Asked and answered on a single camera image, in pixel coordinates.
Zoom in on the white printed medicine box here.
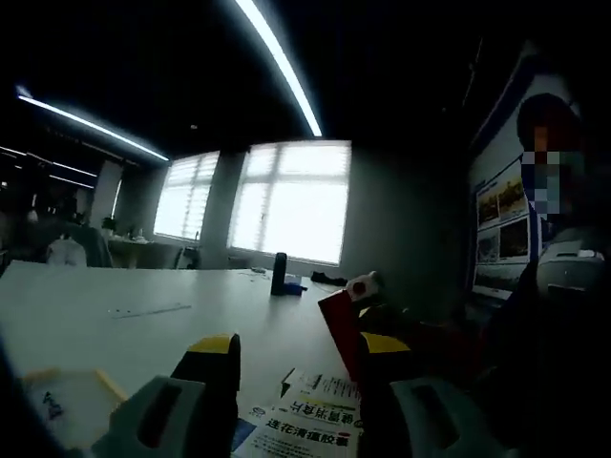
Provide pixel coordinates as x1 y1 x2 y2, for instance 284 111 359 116
238 366 363 458

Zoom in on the red white medicine box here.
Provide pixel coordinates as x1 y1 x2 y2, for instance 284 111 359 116
318 288 365 383

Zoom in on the clear plastic ruler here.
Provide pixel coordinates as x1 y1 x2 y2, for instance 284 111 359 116
108 302 193 320

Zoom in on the window with blinds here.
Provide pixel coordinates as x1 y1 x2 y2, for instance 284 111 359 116
153 151 221 242
228 140 353 266

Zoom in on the person's black clothing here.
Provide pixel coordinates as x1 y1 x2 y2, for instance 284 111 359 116
476 266 611 458

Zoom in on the black bottle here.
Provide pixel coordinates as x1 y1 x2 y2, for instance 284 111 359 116
270 251 288 297

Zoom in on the blue white wall poster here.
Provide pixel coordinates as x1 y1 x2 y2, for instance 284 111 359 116
469 42 543 300

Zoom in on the person's head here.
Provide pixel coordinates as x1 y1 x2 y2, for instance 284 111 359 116
516 93 591 225

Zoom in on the ceiling light strip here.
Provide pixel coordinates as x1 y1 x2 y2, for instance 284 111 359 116
16 93 171 162
233 0 324 137

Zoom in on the black cloth bundle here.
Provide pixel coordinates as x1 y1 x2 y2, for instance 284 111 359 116
309 270 349 287

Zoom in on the clear yellow-trimmed zip pouch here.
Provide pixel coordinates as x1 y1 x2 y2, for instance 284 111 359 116
21 366 130 452

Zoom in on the white worn chest device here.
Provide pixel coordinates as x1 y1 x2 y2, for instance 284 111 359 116
537 227 606 293

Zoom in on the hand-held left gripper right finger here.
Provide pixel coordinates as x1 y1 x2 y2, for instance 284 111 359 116
358 332 508 458

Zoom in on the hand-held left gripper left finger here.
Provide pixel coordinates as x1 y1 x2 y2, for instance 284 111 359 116
90 332 242 458

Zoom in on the grey jacket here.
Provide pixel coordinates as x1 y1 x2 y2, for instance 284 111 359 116
45 221 114 268

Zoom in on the white backpack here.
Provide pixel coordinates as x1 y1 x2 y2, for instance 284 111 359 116
47 236 87 266

